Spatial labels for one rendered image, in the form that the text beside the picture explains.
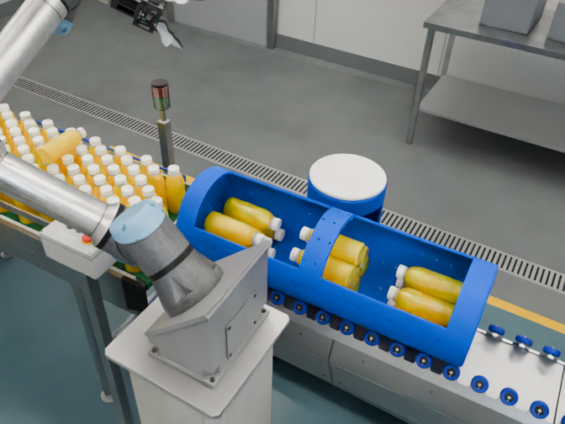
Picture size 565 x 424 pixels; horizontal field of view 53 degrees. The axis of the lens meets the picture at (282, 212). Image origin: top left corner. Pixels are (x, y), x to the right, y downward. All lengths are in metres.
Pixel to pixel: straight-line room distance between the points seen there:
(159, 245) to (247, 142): 2.98
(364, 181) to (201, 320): 1.08
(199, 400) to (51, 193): 0.55
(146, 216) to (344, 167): 1.06
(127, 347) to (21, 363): 1.59
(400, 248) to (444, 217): 1.96
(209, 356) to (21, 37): 0.73
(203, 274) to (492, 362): 0.89
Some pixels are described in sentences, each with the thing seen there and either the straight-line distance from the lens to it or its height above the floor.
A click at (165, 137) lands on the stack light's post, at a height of 1.04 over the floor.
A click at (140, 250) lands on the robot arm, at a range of 1.21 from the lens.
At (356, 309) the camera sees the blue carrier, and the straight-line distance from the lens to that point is 1.53.
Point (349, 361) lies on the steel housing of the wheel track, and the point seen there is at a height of 0.86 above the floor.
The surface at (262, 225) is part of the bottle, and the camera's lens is 1.74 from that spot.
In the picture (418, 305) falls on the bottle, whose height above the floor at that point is 1.08.
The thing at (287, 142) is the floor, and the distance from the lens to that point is 4.15.
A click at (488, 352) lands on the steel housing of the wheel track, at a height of 0.93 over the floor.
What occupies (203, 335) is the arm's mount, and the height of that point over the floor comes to 1.31.
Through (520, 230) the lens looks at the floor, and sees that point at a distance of 3.74.
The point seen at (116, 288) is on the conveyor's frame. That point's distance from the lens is 1.97.
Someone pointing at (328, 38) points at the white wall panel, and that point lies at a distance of 5.25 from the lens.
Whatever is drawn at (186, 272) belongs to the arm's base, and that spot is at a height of 1.38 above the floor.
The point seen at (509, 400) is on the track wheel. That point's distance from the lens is 1.63.
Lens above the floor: 2.24
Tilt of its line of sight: 40 degrees down
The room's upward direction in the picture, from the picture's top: 2 degrees clockwise
